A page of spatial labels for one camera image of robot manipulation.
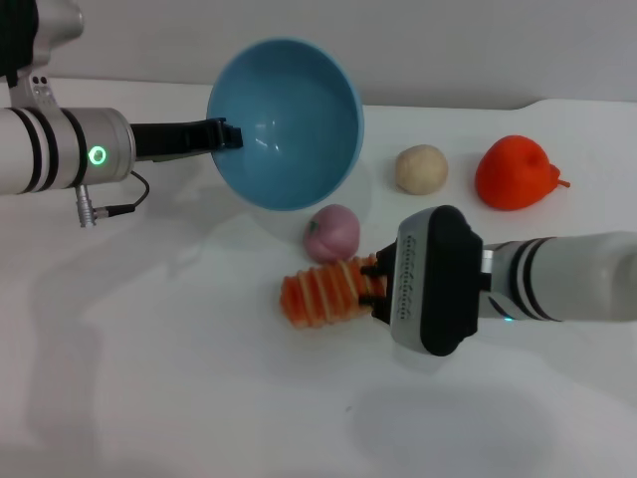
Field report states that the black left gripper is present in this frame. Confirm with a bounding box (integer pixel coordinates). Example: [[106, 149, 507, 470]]
[[128, 117, 244, 163]]

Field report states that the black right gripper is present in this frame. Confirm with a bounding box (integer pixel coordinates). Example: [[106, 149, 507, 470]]
[[357, 239, 399, 331]]

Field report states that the long toasted bread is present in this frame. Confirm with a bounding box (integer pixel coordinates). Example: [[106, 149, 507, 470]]
[[281, 253, 388, 330]]

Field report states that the blue bowl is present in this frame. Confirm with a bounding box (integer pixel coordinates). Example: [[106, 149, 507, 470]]
[[206, 36, 366, 212]]

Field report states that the pink toy peach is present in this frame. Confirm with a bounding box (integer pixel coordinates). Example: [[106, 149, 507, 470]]
[[304, 203, 361, 265]]

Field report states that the beige round bun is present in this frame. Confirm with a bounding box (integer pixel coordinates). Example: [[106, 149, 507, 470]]
[[394, 143, 449, 195]]

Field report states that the red pepper toy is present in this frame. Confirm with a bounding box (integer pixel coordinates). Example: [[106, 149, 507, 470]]
[[474, 133, 572, 213]]

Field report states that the left arm cable with connector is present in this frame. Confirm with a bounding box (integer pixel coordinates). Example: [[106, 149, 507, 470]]
[[74, 169, 151, 230]]

